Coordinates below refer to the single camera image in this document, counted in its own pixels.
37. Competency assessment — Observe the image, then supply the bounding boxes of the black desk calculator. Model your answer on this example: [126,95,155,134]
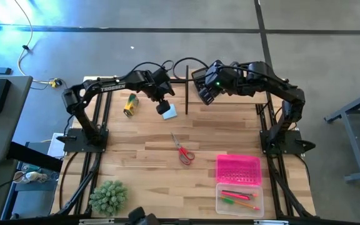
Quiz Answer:
[191,67,209,91]

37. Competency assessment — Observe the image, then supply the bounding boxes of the green artificial plant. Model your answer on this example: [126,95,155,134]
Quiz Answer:
[88,179,129,217]

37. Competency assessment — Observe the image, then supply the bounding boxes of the silver metal bracket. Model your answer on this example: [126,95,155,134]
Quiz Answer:
[79,218,115,225]
[254,219,289,225]

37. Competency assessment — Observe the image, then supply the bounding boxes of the black aluminium table frame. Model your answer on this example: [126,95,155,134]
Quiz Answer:
[51,70,318,225]

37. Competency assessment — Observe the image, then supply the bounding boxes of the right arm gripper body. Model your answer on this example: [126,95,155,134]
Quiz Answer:
[198,59,240,106]

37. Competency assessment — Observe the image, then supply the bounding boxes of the dark pencil orange eraser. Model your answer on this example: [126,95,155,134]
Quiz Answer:
[221,189,259,198]

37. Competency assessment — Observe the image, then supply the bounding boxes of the black angled beam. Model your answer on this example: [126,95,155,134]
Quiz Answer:
[6,141,64,173]

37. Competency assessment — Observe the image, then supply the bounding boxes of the pink highlighter pen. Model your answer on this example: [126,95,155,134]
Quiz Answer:
[220,191,251,201]

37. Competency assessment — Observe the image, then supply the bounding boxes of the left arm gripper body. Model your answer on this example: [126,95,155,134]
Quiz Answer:
[148,67,172,116]

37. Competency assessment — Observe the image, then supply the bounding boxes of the red-handled scissors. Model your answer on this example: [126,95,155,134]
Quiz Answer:
[170,132,196,166]

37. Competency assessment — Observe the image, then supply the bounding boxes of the wooden riser shelf black legs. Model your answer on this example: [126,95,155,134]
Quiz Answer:
[184,64,274,115]

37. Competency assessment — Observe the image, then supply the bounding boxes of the clear pencil case pink lid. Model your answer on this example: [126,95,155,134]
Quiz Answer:
[214,154,265,218]

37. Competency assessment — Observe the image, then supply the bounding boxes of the blue sticky note pad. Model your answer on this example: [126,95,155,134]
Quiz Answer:
[162,104,178,121]

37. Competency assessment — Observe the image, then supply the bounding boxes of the white floor cable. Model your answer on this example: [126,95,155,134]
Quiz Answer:
[13,0,56,85]

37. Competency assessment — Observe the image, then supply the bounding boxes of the grey desk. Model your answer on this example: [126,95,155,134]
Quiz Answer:
[0,74,33,221]

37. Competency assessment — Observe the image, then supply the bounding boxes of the yellow green crayon box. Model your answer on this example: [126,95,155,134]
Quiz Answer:
[123,92,140,118]

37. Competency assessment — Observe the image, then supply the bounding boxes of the blue grey storage cart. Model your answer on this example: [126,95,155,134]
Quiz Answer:
[0,161,61,221]

